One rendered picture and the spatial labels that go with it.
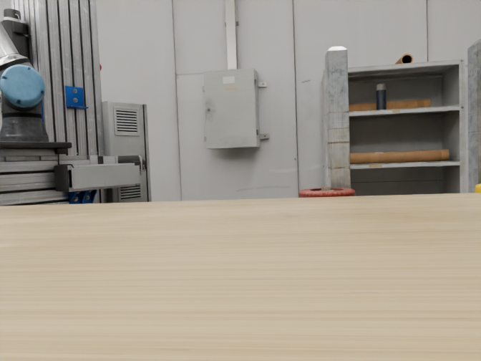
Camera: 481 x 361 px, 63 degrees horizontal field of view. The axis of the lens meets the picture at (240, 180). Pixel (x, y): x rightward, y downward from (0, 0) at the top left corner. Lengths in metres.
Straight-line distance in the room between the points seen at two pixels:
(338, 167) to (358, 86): 2.57
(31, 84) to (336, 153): 0.96
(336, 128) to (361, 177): 2.52
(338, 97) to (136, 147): 1.27
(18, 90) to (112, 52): 2.43
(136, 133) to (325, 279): 1.70
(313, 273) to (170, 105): 3.28
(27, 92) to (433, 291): 1.27
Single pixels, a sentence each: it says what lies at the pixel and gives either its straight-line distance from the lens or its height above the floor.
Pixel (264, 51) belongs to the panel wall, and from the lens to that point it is 3.34.
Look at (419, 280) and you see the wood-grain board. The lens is 0.19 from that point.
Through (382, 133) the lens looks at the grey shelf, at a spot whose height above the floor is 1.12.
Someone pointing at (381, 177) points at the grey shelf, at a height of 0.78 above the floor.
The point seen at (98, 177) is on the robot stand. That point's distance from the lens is 1.43.
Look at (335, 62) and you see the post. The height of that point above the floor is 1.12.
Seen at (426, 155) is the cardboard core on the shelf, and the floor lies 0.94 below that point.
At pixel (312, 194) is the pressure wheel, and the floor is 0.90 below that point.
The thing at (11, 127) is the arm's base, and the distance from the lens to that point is 1.48.
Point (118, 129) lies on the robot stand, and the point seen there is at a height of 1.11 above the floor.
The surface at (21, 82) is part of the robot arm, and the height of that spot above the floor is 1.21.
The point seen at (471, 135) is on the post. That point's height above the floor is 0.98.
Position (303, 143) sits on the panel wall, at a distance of 3.22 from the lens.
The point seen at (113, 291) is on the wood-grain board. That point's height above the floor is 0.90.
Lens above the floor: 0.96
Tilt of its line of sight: 3 degrees down
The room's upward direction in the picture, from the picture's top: 2 degrees counter-clockwise
